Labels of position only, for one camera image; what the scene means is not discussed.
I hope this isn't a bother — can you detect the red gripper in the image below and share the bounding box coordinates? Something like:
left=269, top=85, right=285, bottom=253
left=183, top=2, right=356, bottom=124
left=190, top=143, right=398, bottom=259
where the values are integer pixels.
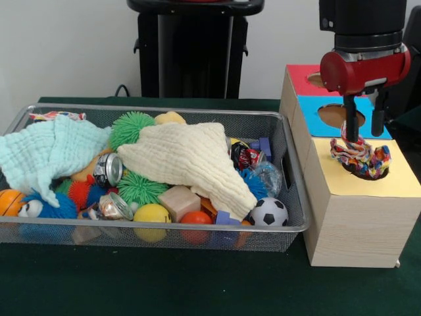
left=319, top=49, right=412, bottom=143

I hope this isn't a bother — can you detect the multicoloured patterned cloth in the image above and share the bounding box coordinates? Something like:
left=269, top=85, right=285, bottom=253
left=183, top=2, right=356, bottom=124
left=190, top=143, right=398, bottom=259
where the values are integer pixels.
left=330, top=120, right=393, bottom=181
left=28, top=111, right=87, bottom=123

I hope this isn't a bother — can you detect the cream muslin cloth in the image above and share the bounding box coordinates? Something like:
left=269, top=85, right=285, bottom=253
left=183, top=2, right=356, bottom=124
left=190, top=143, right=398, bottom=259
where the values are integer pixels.
left=116, top=121, right=259, bottom=221

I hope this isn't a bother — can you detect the wooden box with three holes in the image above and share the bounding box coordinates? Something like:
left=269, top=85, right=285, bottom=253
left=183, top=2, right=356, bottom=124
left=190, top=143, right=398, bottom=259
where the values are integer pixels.
left=278, top=64, right=421, bottom=268

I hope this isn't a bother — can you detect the shallow mesh bin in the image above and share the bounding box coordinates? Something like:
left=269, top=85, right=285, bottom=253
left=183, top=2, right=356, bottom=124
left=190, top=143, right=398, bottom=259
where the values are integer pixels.
left=0, top=103, right=312, bottom=253

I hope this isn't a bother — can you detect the dark green table cloth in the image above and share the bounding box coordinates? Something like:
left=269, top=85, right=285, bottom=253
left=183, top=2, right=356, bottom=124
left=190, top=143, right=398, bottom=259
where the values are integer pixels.
left=0, top=95, right=421, bottom=316
left=391, top=105, right=421, bottom=132

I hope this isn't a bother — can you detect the black stand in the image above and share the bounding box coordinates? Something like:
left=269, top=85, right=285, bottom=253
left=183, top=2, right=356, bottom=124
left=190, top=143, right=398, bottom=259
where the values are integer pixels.
left=387, top=5, right=421, bottom=116

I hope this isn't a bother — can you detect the black and white soccer ball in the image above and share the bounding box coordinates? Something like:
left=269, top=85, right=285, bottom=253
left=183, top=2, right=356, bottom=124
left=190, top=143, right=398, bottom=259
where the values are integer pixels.
left=248, top=196, right=289, bottom=227

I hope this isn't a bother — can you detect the red ball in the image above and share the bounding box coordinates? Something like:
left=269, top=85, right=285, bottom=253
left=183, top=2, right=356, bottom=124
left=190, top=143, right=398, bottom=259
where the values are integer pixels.
left=180, top=210, right=214, bottom=245

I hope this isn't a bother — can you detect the wooden cube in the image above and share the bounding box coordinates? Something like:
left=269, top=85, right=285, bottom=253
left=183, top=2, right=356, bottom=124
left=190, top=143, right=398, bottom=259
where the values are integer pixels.
left=158, top=184, right=202, bottom=224

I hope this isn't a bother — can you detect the yellow ball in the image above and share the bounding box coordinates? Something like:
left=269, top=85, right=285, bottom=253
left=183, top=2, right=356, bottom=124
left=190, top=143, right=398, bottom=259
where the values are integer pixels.
left=133, top=203, right=172, bottom=244

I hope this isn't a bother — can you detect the green spiky rubber ball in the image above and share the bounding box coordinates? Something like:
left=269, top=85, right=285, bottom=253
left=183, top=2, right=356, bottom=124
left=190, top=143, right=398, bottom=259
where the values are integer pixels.
left=108, top=111, right=158, bottom=152
left=116, top=170, right=168, bottom=207

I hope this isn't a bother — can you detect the mint muslin cloth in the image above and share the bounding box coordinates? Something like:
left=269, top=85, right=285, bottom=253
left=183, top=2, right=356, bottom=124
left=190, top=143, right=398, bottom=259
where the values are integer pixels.
left=0, top=115, right=112, bottom=209

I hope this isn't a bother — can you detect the orange basketball toy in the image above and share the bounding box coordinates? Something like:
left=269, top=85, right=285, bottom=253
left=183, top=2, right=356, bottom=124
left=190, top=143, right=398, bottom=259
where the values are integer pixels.
left=0, top=188, right=27, bottom=217

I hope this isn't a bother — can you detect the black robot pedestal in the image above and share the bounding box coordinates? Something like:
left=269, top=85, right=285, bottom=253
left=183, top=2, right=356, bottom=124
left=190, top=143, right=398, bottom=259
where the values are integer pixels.
left=126, top=0, right=266, bottom=99

